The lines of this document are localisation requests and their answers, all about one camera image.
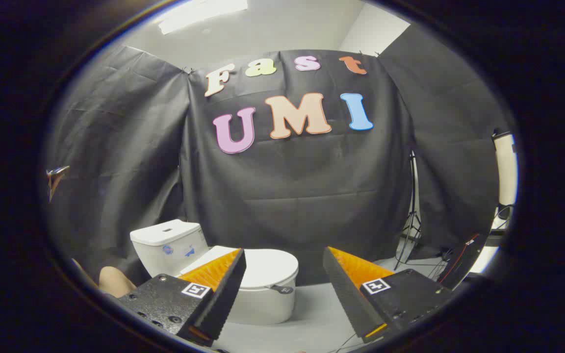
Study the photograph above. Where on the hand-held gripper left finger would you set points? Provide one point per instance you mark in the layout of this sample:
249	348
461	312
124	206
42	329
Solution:
223	299

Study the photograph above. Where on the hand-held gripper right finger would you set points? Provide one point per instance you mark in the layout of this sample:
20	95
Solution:
346	299

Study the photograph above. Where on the white toilet lid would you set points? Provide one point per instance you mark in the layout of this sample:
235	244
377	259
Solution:
268	267

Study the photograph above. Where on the white ceramic toilet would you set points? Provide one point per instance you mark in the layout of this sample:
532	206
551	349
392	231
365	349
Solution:
165	250

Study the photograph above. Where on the black tripod light stand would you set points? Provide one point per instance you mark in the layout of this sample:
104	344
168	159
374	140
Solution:
412	215

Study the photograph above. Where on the person's bare leg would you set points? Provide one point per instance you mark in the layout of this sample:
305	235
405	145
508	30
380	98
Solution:
113	283

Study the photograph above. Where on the black backdrop cloth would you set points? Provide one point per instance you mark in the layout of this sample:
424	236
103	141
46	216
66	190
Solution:
302	186

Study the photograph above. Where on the white softbox studio light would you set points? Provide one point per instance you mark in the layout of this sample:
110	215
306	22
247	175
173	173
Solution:
505	166

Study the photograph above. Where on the rectangular ceiling light panel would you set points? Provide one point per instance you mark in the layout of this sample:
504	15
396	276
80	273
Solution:
199	12

